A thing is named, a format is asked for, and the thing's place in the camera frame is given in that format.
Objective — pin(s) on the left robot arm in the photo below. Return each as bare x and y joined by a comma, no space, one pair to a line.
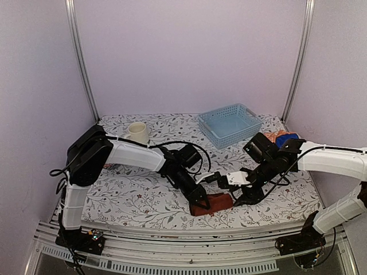
88,155

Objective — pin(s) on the front aluminium rail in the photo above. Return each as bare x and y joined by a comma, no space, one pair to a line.
247,250

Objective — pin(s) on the aluminium frame post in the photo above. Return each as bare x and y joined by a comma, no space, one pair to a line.
304,39
76,40

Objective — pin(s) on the cream ceramic mug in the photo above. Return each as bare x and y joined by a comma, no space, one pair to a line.
138,132

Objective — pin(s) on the brown towel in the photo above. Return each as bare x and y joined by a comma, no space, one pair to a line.
218,202

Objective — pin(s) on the orange patterned towel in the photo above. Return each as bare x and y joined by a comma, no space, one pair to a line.
272,136

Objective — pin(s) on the blue towel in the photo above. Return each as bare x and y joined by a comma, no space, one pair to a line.
281,139

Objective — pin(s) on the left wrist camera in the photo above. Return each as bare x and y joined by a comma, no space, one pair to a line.
208,177

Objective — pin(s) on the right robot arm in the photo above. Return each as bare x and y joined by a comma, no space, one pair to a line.
301,155

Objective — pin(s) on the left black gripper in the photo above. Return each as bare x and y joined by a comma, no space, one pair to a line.
194,196

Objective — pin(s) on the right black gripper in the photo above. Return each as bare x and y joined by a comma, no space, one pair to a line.
250,196

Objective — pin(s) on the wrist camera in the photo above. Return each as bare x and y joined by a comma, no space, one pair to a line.
233,179
208,177

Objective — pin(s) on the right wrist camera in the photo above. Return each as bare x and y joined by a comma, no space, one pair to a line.
233,179

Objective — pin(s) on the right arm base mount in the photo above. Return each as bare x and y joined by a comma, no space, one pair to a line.
308,238

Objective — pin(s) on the right aluminium frame post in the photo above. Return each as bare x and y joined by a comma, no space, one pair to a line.
304,39

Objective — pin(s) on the light blue plastic basket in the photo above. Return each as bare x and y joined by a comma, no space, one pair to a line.
229,125

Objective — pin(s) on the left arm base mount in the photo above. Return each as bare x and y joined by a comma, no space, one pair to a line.
91,242

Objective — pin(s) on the left aluminium frame post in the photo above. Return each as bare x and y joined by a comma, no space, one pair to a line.
76,40

